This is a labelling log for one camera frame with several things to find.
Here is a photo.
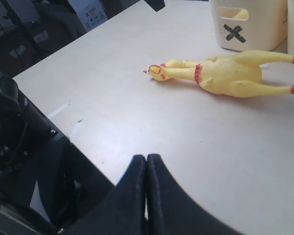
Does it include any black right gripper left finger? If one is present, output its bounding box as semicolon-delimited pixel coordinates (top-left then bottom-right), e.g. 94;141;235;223
63;155;146;235

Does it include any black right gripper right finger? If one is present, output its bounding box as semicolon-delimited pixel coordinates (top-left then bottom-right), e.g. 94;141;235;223
147;153;294;235

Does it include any yellow rubber chicken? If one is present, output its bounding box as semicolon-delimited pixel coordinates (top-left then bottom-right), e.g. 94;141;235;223
145;50;294;98

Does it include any headless yellow chicken body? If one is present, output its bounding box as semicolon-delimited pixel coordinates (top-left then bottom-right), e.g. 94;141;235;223
233;9;249;20

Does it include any black equipment beside table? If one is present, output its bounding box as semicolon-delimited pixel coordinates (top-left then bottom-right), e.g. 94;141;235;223
0;72;113;235

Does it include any cream bin marked X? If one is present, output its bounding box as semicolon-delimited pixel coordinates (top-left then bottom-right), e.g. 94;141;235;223
209;0;288;51

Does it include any cardboard box with labels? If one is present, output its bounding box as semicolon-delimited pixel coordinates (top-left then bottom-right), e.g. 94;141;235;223
69;0;108;32

